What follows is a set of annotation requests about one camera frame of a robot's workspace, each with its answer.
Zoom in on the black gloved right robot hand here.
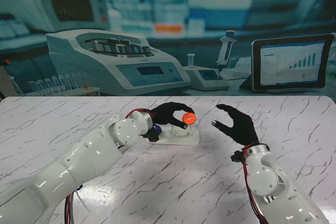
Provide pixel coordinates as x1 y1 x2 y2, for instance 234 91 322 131
211 104 259 146

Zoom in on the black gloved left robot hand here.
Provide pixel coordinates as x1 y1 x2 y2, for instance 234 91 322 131
149 101 196 130

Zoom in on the small orange ring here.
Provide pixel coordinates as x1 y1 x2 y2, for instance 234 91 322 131
182 113 196 125

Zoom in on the white Hanoi tower base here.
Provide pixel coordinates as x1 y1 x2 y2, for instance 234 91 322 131
146 124 201 146

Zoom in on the printed laboratory backdrop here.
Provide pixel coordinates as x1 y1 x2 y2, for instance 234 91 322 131
0 0 336 98

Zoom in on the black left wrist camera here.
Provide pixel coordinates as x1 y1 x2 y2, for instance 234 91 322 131
143 126 161 143

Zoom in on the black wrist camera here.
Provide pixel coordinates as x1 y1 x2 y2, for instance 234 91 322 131
143 126 161 143
230 150 245 162

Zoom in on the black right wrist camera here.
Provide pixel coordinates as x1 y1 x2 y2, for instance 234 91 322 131
230 150 245 162

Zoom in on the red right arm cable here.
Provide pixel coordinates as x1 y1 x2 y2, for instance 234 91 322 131
241 146 268 224

